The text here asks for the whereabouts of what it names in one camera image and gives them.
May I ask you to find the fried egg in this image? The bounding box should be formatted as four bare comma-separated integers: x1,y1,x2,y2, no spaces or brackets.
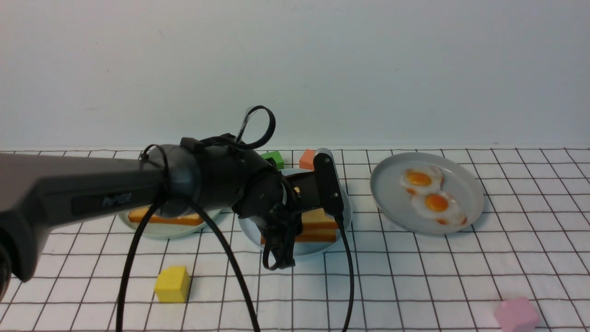
410,191,467,225
400,166,444,196

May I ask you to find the light blue plate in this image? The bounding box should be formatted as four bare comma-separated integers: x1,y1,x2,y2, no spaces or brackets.
238,168,353,259

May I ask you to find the toast slice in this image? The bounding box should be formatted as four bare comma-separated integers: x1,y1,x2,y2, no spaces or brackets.
128,207,206,226
260,229,338,245
301,208,339,232

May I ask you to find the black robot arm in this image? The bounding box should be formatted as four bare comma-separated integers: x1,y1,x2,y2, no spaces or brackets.
0,135,322,296

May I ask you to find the green foam cube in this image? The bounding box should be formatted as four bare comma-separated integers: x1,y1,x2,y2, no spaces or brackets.
260,151,284,170

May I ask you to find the yellow foam cube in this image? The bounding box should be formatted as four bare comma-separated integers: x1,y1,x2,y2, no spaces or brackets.
154,266,190,304

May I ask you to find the fried egg middle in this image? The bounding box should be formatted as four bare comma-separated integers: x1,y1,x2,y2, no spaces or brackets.
410,191,467,225

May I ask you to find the grey plate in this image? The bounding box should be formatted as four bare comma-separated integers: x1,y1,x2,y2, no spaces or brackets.
370,153,484,235

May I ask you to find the black cable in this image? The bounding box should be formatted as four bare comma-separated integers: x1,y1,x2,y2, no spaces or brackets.
115,105,354,332

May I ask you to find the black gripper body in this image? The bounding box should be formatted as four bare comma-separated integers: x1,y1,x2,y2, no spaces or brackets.
233,171,321,270

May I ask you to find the fried egg back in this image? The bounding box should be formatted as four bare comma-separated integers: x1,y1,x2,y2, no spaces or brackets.
400,166,444,196

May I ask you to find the green plate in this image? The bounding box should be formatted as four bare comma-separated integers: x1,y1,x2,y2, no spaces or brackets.
118,206,208,240

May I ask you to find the pink foam cube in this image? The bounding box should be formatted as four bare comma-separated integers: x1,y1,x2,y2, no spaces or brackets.
494,297,541,332

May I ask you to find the orange foam cube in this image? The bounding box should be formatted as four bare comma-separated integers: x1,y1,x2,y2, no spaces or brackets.
299,149,316,171

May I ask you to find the white grid tablecloth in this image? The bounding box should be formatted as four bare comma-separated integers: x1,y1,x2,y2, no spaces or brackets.
0,148,590,332

